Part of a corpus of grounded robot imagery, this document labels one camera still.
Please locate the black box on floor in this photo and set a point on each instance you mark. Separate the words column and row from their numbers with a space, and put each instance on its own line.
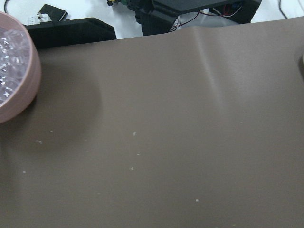
column 51, row 28

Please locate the pink bowl with ice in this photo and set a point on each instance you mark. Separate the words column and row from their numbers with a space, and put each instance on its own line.
column 20, row 68

